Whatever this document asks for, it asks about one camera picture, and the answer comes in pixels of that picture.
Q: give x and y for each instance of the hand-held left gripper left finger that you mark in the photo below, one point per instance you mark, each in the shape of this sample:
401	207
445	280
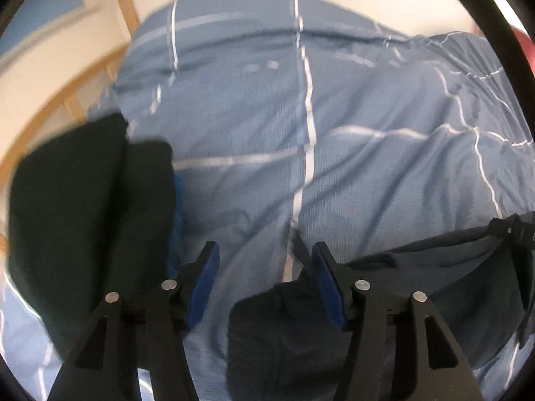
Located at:
203	288

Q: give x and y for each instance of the blue window blind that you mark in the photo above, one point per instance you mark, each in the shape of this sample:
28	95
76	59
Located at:
41	4

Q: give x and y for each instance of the blue checked duvet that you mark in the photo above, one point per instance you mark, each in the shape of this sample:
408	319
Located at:
259	133

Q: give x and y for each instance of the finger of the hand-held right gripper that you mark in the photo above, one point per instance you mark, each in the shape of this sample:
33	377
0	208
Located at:
516	232

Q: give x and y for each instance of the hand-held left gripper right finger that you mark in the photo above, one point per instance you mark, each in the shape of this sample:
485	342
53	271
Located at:
330	294

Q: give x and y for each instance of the dark navy pants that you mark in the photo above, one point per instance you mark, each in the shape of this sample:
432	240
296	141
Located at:
96	217

